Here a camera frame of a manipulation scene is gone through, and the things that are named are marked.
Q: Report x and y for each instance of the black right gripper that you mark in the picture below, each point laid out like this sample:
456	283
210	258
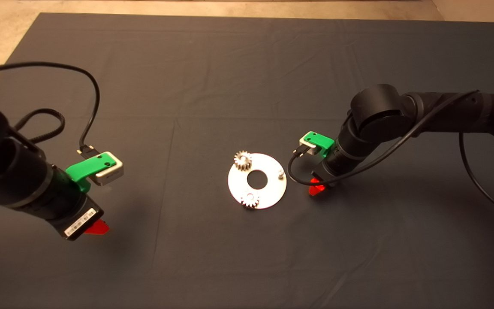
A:
327	176

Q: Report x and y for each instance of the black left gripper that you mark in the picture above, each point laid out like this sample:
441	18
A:
84	212

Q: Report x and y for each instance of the small steel planetary gear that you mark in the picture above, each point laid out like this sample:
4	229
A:
247	202
242	163

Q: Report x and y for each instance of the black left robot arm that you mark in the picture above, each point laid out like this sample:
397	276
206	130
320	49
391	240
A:
11	171

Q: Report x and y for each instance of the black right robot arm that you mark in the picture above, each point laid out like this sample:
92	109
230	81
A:
380	116

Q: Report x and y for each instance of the round metal carrier plate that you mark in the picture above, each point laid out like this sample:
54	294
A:
272	193

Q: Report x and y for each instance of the dark grey table cloth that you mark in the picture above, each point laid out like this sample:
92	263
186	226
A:
230	64

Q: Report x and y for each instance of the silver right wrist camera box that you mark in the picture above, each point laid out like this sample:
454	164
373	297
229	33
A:
309	146

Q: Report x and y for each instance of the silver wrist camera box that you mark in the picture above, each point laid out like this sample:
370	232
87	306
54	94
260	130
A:
309	146
112	174

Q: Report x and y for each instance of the green right camera mount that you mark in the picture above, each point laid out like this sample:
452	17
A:
322	140

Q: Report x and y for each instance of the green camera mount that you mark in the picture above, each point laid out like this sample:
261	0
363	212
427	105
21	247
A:
84	169
322	140

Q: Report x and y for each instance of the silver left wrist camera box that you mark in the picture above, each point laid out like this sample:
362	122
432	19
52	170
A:
112	174

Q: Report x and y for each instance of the green left camera mount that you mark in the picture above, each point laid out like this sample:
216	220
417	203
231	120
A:
84	169

